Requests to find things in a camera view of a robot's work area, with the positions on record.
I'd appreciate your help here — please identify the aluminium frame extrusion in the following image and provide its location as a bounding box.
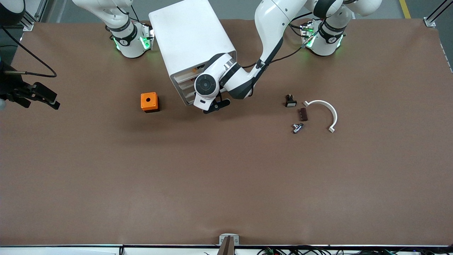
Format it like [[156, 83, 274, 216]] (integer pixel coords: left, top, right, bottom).
[[19, 0, 48, 32], [424, 0, 453, 28]]

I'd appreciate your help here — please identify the white drawer cabinet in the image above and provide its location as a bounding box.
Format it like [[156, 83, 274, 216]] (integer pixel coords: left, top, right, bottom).
[[149, 0, 237, 107]]

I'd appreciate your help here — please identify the orange button box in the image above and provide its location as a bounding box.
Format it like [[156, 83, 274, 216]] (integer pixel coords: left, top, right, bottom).
[[141, 92, 160, 113]]

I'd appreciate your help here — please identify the white bottom cabinet drawer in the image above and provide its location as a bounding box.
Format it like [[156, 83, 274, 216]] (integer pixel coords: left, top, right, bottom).
[[180, 90, 199, 107]]

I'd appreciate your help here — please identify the white top cabinet drawer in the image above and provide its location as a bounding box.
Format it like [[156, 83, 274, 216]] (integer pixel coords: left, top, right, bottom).
[[173, 63, 213, 84]]

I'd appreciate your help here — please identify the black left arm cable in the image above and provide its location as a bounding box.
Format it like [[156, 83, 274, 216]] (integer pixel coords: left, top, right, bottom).
[[241, 35, 307, 70]]

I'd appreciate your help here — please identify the black cable bundle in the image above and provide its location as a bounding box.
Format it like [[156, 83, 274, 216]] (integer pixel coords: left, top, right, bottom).
[[257, 246, 453, 255]]

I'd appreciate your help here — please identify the white middle cabinet drawer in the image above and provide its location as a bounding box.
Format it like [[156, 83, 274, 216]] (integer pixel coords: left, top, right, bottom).
[[176, 79, 197, 94]]

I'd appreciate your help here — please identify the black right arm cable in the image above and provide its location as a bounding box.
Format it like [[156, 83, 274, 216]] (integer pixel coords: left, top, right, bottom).
[[0, 25, 57, 78]]

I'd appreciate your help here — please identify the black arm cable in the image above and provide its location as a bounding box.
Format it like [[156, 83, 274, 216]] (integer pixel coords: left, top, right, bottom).
[[241, 35, 307, 70], [0, 25, 57, 78]]

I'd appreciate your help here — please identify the white half ring clamp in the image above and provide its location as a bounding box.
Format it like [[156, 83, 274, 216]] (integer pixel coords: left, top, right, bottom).
[[303, 100, 338, 133]]

